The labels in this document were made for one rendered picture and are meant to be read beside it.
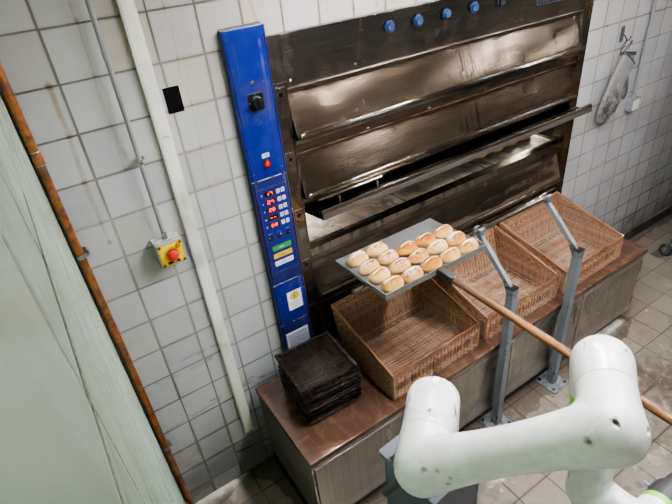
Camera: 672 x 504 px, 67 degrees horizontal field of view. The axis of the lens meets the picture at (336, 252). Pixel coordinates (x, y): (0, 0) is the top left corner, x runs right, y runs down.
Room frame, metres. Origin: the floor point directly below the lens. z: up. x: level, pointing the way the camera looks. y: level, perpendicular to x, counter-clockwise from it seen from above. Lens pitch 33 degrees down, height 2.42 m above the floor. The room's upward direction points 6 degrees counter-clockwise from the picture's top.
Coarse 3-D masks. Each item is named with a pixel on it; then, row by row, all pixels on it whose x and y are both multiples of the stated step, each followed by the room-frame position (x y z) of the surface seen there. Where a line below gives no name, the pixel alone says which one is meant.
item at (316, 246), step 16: (544, 144) 2.82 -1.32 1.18; (560, 144) 2.84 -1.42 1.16; (512, 160) 2.65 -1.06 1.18; (528, 160) 2.69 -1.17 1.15; (480, 176) 2.49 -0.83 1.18; (432, 192) 2.37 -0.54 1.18; (448, 192) 2.37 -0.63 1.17; (400, 208) 2.23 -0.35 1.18; (416, 208) 2.26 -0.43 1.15; (352, 224) 2.13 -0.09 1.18; (368, 224) 2.11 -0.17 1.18; (384, 224) 2.16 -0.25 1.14; (320, 240) 2.01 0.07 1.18; (336, 240) 2.01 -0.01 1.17
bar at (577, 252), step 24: (504, 216) 2.06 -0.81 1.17; (552, 216) 2.17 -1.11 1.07; (480, 240) 1.96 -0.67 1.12; (576, 264) 2.01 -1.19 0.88; (360, 288) 1.63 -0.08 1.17; (504, 336) 1.78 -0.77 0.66; (504, 360) 1.77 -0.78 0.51; (552, 360) 2.03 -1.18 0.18; (504, 384) 1.78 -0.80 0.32; (552, 384) 2.01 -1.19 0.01
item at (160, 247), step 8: (176, 232) 1.65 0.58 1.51; (152, 240) 1.61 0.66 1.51; (160, 240) 1.60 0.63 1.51; (168, 240) 1.59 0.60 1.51; (176, 240) 1.60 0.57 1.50; (152, 248) 1.61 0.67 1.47; (160, 248) 1.56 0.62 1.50; (168, 248) 1.58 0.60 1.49; (176, 248) 1.59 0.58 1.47; (184, 248) 1.61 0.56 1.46; (160, 256) 1.56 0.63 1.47; (184, 256) 1.60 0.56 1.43; (160, 264) 1.56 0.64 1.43; (168, 264) 1.57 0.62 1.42
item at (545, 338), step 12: (468, 288) 1.51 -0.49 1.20; (480, 300) 1.45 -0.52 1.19; (492, 300) 1.42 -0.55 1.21; (504, 312) 1.35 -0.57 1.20; (516, 324) 1.30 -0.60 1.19; (528, 324) 1.28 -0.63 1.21; (540, 336) 1.22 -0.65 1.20; (564, 348) 1.15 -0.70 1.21; (648, 408) 0.90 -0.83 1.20; (660, 408) 0.89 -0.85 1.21
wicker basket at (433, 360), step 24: (432, 288) 2.09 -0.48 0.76; (336, 312) 1.89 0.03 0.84; (360, 312) 1.99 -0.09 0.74; (408, 312) 2.10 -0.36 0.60; (432, 312) 2.09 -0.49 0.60; (456, 312) 1.94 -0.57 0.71; (360, 336) 1.94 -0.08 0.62; (384, 336) 1.95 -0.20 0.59; (408, 336) 1.94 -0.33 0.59; (432, 336) 1.91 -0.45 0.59; (456, 336) 1.75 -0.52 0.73; (360, 360) 1.75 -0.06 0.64; (384, 360) 1.78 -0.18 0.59; (408, 360) 1.76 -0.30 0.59; (432, 360) 1.66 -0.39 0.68; (384, 384) 1.59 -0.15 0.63; (408, 384) 1.58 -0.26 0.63
